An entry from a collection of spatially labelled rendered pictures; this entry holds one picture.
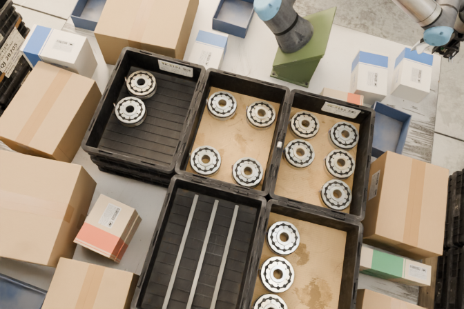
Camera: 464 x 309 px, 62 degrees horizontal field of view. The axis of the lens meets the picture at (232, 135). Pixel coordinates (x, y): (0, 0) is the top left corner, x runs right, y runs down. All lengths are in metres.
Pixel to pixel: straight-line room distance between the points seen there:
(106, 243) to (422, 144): 1.23
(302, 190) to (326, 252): 0.21
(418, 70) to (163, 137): 1.06
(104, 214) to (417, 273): 1.00
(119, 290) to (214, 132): 0.58
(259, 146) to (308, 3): 1.71
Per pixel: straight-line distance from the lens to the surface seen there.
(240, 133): 1.37
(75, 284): 1.27
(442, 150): 2.66
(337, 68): 1.75
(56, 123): 1.43
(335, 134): 1.41
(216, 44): 1.60
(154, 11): 1.56
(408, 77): 1.74
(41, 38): 1.60
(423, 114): 1.80
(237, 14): 1.82
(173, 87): 1.45
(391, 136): 1.68
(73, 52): 1.53
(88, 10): 1.87
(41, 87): 1.51
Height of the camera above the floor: 2.08
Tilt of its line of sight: 66 degrees down
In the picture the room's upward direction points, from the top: 11 degrees clockwise
